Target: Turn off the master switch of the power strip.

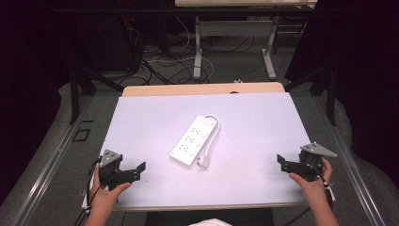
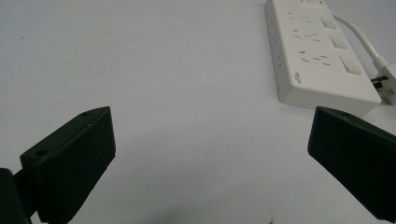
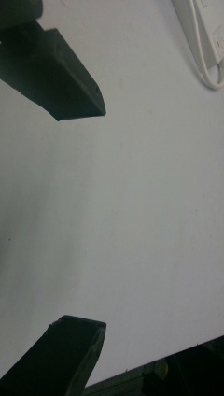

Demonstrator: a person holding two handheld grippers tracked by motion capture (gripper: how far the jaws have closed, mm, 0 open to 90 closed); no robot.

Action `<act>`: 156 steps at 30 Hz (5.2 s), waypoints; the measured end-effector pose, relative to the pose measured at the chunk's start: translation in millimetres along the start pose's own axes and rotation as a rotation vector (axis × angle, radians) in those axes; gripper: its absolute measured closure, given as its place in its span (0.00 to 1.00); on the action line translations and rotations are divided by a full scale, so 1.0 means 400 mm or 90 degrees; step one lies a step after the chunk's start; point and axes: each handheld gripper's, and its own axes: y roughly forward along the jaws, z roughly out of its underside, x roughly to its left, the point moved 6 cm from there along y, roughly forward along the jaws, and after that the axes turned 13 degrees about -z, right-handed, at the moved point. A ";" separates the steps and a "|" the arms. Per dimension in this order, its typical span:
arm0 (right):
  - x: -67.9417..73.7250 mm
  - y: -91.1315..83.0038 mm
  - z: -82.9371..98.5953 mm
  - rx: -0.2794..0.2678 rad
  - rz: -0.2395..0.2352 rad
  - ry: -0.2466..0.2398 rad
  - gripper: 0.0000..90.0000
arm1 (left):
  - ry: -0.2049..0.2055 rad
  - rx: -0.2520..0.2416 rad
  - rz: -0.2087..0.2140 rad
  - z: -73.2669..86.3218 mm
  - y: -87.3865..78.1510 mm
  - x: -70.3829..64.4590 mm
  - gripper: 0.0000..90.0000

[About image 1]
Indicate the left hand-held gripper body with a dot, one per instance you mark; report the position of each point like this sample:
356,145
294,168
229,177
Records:
110,168

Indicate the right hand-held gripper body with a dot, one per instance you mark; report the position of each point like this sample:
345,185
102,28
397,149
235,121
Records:
312,161

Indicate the white power strip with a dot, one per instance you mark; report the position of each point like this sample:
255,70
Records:
194,140

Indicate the person's right hand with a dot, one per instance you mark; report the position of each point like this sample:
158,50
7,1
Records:
313,188

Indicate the person's left hand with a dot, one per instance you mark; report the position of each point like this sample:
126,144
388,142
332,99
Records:
105,196

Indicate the white table mat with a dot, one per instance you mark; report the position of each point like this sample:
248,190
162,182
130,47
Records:
251,132

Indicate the black floor socket box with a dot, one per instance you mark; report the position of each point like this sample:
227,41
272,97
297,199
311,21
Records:
81,135

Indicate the white power plug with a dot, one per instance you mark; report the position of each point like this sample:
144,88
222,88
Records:
203,161

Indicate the black metal stand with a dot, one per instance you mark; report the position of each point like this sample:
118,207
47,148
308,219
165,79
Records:
331,94
75,94

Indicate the person's white clothing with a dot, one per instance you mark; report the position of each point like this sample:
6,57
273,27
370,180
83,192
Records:
209,222

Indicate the wooden table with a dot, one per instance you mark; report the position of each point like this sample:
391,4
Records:
188,89

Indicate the black computer case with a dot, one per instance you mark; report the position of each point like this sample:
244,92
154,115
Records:
106,44

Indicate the desk with white legs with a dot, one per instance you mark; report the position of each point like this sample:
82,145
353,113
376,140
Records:
235,28

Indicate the black metal frame bar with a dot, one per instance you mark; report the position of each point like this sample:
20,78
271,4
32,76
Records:
175,10

